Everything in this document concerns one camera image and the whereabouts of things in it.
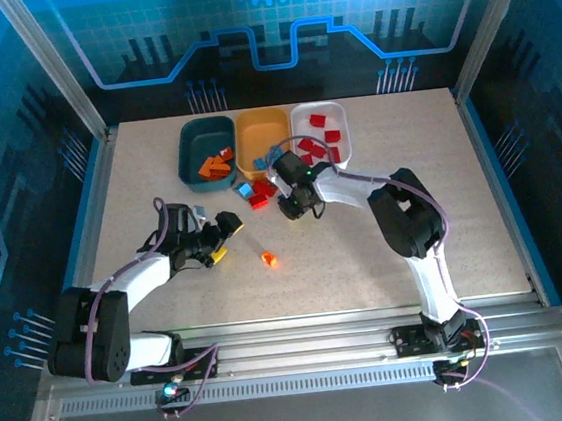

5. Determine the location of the yellow plastic container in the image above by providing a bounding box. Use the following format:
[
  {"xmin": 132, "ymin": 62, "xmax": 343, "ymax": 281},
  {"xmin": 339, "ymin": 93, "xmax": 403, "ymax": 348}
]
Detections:
[{"xmin": 230, "ymin": 105, "xmax": 296, "ymax": 184}]

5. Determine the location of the white plastic container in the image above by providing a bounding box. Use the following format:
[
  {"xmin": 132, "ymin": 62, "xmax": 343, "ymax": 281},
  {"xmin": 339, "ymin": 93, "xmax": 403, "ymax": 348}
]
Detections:
[{"xmin": 288, "ymin": 98, "xmax": 356, "ymax": 176}]

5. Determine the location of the teal plastic container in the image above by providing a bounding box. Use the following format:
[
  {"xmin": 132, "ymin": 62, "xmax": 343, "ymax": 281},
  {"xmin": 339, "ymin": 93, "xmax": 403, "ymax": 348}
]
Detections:
[{"xmin": 172, "ymin": 113, "xmax": 244, "ymax": 197}]

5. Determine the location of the small controller board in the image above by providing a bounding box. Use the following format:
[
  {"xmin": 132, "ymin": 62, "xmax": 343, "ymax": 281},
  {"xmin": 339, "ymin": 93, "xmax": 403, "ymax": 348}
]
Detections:
[
  {"xmin": 431, "ymin": 355, "xmax": 468, "ymax": 381},
  {"xmin": 155, "ymin": 378, "xmax": 191, "ymax": 405}
]

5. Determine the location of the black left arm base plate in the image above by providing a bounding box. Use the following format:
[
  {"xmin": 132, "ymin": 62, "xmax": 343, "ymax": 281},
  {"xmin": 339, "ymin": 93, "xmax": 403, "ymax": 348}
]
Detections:
[{"xmin": 126, "ymin": 345, "xmax": 223, "ymax": 388}]

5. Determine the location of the aluminium side rail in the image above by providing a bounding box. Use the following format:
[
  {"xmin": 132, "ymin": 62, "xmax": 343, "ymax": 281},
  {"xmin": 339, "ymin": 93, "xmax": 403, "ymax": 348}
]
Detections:
[
  {"xmin": 450, "ymin": 77, "xmax": 562, "ymax": 315},
  {"xmin": 36, "ymin": 126, "xmax": 144, "ymax": 358}
]

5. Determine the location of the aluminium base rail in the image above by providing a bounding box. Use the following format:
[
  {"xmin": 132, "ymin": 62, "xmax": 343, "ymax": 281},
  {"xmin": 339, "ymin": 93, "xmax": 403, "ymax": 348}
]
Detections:
[{"xmin": 33, "ymin": 287, "xmax": 562, "ymax": 406}]

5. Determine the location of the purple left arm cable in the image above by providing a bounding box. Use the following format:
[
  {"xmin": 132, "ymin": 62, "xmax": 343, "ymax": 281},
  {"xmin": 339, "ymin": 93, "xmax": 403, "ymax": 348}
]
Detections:
[{"xmin": 66, "ymin": 192, "xmax": 227, "ymax": 421}]

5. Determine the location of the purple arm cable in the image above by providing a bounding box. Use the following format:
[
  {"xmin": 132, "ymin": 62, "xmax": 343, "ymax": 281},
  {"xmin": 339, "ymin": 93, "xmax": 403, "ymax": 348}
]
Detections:
[
  {"xmin": 262, "ymin": 117, "xmax": 496, "ymax": 406},
  {"xmin": 66, "ymin": 192, "xmax": 227, "ymax": 421}
]

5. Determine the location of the slotted aluminium rail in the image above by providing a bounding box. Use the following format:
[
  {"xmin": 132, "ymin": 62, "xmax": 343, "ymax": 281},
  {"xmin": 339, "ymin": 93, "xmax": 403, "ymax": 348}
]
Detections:
[{"xmin": 54, "ymin": 360, "xmax": 439, "ymax": 421}]

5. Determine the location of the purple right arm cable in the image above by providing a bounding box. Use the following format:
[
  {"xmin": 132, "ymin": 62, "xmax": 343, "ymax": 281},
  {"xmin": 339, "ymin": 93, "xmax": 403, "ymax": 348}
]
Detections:
[{"xmin": 262, "ymin": 117, "xmax": 496, "ymax": 406}]

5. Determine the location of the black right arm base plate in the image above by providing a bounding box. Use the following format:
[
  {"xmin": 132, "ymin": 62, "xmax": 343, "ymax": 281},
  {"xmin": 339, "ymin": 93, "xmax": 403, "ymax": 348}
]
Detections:
[{"xmin": 390, "ymin": 317, "xmax": 488, "ymax": 360}]

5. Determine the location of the aluminium frame post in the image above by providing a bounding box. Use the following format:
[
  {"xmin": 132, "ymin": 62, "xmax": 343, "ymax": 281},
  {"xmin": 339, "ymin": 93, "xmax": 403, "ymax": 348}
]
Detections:
[
  {"xmin": 0, "ymin": 0, "xmax": 110, "ymax": 150},
  {"xmin": 443, "ymin": 0, "xmax": 554, "ymax": 98}
]

